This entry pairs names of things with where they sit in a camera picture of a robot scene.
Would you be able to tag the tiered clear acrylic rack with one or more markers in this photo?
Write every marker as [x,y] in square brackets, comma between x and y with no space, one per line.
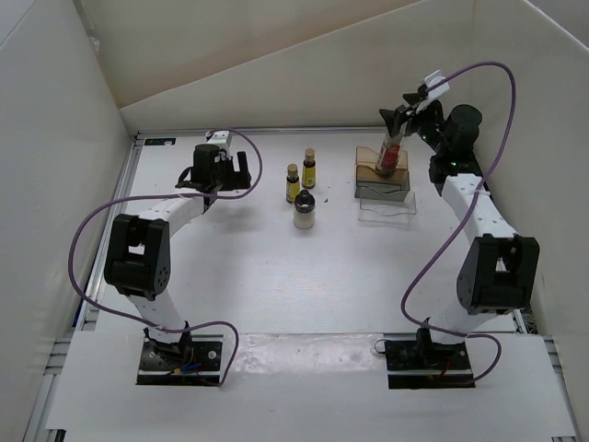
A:
[383,200]

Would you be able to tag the aluminium table frame rail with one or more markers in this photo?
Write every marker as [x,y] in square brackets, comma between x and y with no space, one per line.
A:
[176,133]

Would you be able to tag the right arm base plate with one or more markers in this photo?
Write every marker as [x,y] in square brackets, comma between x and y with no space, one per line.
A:
[441,367]

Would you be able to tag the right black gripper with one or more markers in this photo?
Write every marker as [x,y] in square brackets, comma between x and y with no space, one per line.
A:
[412,119]

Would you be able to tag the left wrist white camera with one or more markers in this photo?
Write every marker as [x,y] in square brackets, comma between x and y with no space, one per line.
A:
[220,138]

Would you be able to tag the rear yellow label bottle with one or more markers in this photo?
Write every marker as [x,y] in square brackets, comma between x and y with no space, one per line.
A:
[309,169]

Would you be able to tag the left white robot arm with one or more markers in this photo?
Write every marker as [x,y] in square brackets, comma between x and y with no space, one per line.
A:
[138,261]

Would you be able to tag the red label sauce bottle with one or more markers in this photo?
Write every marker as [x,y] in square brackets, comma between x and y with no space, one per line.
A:
[387,161]

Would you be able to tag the yellow label bottle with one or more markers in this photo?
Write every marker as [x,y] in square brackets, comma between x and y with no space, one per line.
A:
[292,183]
[309,169]

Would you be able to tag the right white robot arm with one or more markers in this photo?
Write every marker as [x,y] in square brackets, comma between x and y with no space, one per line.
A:
[498,273]

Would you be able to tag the front yellow label bottle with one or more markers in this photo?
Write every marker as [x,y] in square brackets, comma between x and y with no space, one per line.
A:
[292,183]

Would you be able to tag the white powder jar black cap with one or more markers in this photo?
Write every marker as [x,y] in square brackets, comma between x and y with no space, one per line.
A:
[304,210]

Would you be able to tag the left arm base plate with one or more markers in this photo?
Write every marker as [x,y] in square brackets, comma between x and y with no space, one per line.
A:
[197,365]

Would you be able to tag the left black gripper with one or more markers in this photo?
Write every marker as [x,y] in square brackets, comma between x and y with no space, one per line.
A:
[237,180]

